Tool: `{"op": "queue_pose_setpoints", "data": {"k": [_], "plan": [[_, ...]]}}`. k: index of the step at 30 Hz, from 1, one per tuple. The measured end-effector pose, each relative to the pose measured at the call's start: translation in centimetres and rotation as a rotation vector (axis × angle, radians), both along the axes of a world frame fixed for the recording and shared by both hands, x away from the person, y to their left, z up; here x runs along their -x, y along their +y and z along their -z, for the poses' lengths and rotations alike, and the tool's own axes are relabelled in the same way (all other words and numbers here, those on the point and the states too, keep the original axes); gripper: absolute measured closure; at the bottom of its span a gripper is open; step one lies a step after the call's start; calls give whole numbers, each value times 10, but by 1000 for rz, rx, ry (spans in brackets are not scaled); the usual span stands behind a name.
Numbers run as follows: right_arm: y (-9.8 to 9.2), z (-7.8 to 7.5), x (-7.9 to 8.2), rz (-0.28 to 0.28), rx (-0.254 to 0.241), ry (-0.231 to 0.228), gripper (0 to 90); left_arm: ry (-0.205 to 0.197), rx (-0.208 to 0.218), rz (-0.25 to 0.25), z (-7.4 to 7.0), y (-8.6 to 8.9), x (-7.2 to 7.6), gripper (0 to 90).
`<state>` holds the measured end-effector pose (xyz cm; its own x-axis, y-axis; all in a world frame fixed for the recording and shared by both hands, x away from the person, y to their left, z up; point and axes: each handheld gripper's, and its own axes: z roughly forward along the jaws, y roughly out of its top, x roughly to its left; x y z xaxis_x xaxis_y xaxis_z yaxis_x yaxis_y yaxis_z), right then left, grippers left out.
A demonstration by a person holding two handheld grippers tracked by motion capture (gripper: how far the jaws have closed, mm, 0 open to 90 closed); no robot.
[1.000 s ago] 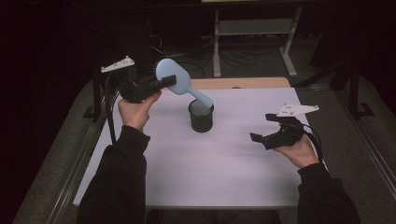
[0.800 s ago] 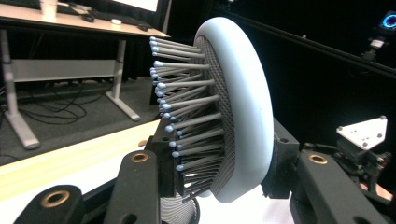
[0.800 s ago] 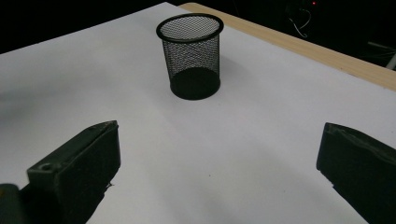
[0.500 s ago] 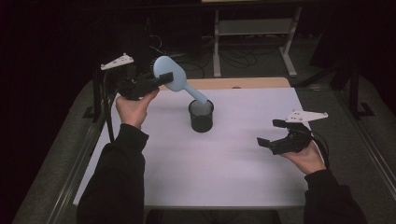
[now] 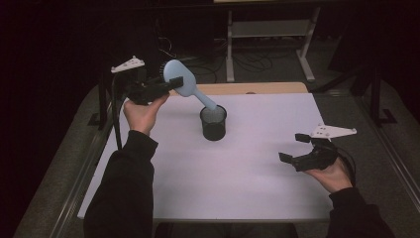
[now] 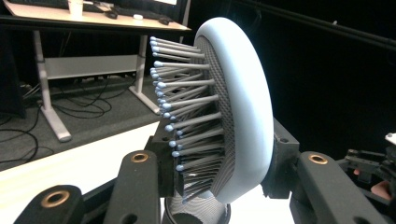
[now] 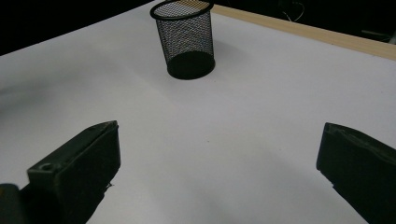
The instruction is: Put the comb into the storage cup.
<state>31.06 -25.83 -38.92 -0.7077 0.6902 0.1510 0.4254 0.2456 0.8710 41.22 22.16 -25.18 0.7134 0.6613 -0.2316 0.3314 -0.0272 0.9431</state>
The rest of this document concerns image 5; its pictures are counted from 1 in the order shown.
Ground black mesh pen cup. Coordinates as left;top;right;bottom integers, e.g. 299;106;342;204
199;104;228;142

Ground person's left hand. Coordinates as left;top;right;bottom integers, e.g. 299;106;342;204
122;93;170;137

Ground light blue hairbrush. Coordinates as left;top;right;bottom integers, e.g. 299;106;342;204
157;59;219;112

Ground white table mat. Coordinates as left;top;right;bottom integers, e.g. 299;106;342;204
77;92;335;222

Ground metal floor rail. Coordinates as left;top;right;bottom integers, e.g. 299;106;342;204
49;98;121;238
356;97;420;214

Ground wooden table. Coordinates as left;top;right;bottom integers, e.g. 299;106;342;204
167;81;309;98

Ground black metal stand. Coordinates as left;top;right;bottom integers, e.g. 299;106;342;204
86;69;114;131
367;60;399;127

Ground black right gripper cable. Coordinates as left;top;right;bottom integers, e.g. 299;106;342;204
336;146;358;188

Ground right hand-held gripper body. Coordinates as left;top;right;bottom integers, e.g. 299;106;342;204
291;123;359;174

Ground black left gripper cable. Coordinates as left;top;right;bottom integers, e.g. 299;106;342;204
110;70;129;152

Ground person's right hand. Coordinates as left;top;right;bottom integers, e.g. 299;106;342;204
303;157;355;194

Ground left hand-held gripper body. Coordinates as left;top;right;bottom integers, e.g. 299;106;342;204
110;55;173;107

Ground tangle of floor cables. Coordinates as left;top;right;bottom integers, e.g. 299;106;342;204
155;35;276;84

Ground white metal stand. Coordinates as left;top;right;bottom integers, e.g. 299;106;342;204
226;6;322;83

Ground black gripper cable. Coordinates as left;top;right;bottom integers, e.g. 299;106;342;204
336;146;358;188
110;70;129;152

